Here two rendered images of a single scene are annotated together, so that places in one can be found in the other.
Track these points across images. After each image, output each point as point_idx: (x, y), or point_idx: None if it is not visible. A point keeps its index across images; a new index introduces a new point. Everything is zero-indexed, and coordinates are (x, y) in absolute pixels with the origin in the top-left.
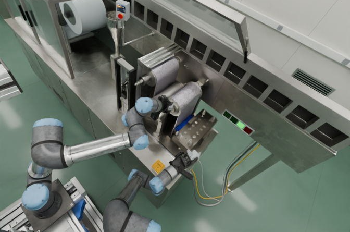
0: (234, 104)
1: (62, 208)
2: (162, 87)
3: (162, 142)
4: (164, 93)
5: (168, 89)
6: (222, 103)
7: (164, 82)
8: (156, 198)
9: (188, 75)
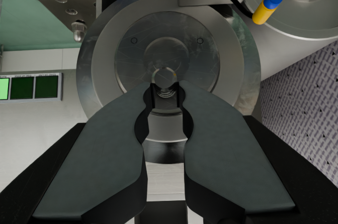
0: (47, 139)
1: None
2: (314, 75)
3: None
4: (286, 65)
5: (268, 76)
6: (77, 111)
7: (313, 116)
8: None
9: None
